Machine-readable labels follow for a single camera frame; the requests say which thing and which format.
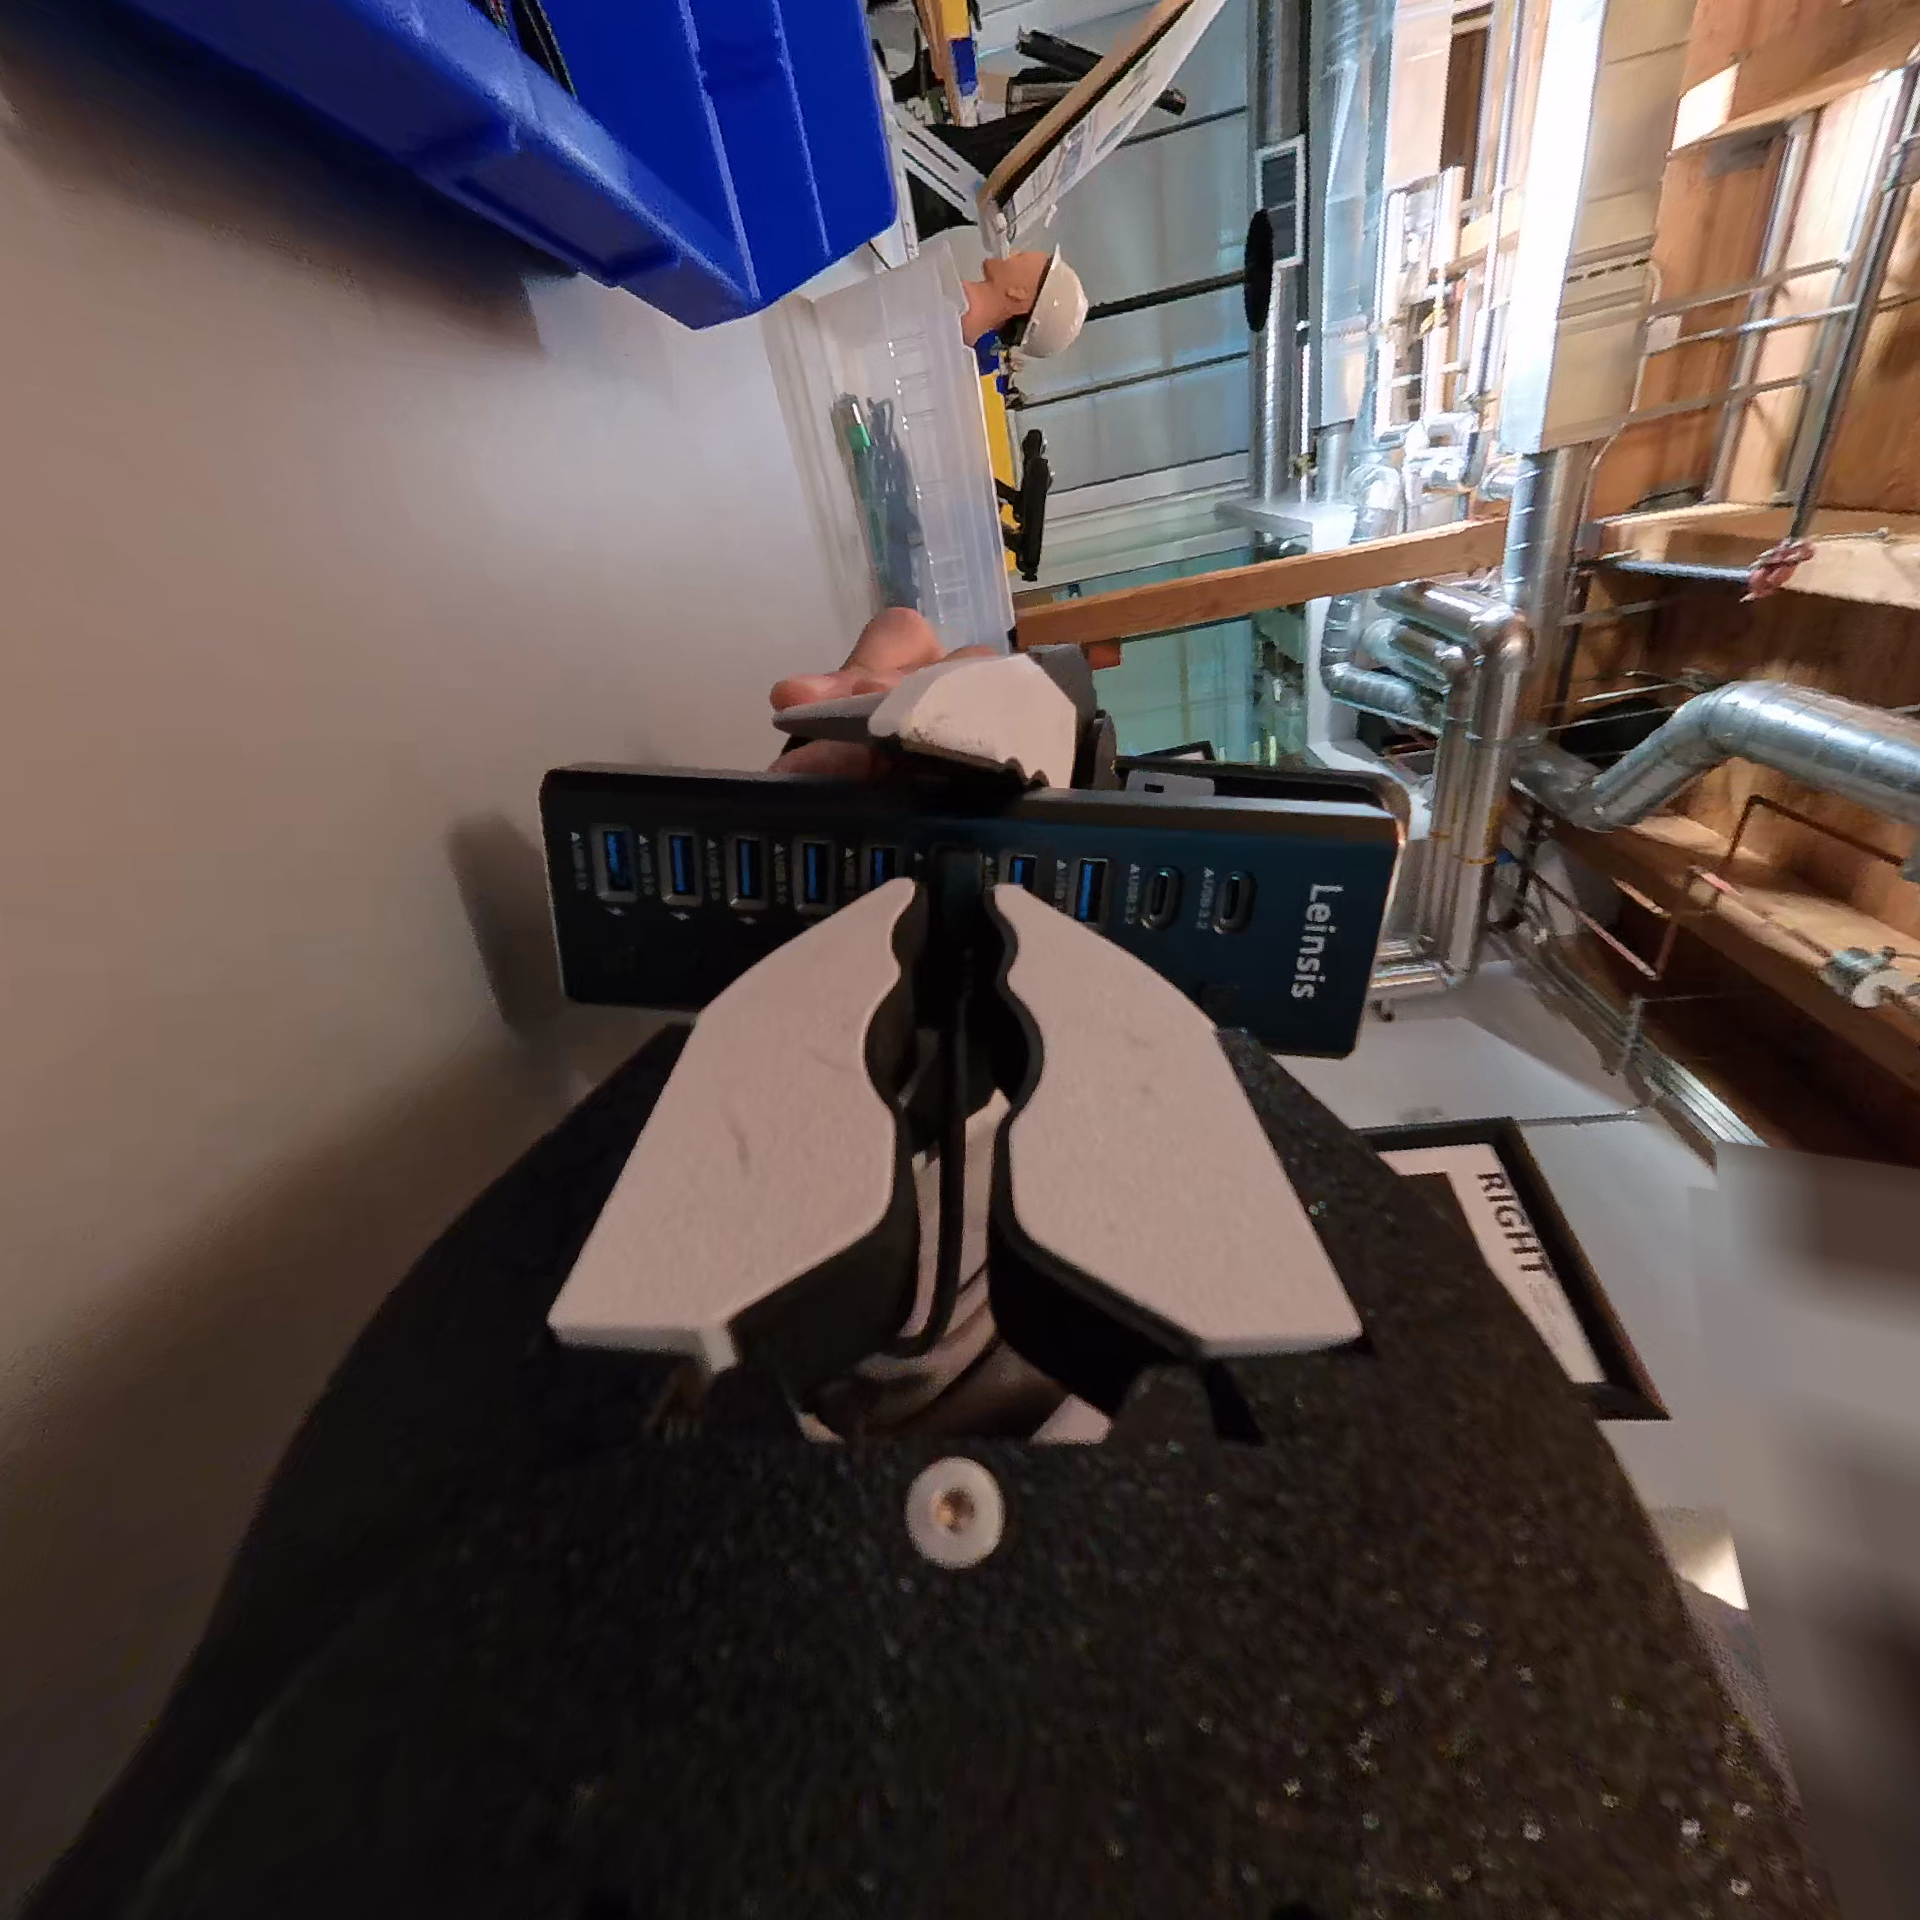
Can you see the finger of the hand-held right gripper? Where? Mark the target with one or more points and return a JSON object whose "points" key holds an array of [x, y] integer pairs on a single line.
{"points": [[990, 712]]}

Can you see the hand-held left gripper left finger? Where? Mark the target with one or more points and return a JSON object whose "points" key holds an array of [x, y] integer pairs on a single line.
{"points": [[749, 1141]]}

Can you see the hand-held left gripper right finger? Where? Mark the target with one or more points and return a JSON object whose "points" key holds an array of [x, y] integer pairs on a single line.
{"points": [[1169, 1185]]}

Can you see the black multi-port usb hub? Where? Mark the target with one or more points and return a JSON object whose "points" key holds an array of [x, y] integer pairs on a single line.
{"points": [[1274, 990]]}

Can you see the person's right hand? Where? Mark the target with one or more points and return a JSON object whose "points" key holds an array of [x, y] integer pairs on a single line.
{"points": [[892, 653]]}

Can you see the clear plastic box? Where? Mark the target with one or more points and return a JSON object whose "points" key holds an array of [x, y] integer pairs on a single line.
{"points": [[930, 450]]}

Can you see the wooden beam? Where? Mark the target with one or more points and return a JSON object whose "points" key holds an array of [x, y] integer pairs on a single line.
{"points": [[1274, 579]]}

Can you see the mannequin with white hard hat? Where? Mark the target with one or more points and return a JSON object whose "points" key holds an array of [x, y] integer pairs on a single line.
{"points": [[1043, 290]]}

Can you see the blue plastic bin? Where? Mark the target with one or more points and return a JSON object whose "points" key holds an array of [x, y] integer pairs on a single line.
{"points": [[632, 136]]}

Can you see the silver ventilation duct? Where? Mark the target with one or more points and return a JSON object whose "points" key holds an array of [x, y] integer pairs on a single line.
{"points": [[1725, 741], [1465, 705]]}

